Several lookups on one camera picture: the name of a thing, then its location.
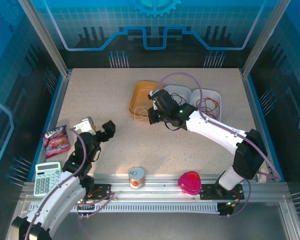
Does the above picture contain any aluminium frame post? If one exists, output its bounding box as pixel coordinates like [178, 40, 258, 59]
[18, 0, 72, 76]
[241, 0, 291, 78]

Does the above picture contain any white slotted cable duct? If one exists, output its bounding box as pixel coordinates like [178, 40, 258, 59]
[29, 201, 220, 214]

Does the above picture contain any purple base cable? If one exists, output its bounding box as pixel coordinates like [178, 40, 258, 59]
[226, 179, 251, 219]
[72, 192, 115, 220]

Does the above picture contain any aluminium mounting rail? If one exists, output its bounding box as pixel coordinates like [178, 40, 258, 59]
[22, 173, 288, 205]

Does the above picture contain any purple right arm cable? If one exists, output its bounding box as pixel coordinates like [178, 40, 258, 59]
[153, 71, 283, 182]

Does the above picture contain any aluminium table edge rail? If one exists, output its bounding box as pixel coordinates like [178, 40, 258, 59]
[239, 68, 286, 181]
[27, 69, 72, 182]

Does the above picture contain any pink snack bag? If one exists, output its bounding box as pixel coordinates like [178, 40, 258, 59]
[41, 124, 71, 160]

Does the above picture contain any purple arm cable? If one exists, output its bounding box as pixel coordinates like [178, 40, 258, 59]
[23, 127, 87, 240]
[153, 71, 283, 182]

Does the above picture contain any black cable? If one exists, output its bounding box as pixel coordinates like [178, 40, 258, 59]
[169, 92, 190, 111]

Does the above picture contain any white calculator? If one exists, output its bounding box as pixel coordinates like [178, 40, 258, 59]
[33, 161, 63, 197]

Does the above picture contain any red cable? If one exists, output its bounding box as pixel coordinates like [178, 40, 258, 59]
[195, 96, 221, 120]

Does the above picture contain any white cable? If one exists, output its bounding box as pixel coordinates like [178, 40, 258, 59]
[129, 99, 151, 121]

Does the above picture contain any tin can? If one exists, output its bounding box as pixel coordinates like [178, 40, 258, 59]
[128, 166, 146, 190]

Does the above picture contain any pink heart-shaped container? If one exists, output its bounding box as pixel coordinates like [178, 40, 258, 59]
[177, 170, 203, 196]

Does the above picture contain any orange plastic tray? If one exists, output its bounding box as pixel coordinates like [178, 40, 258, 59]
[128, 80, 164, 123]

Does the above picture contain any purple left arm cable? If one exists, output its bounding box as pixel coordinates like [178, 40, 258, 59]
[23, 127, 87, 240]

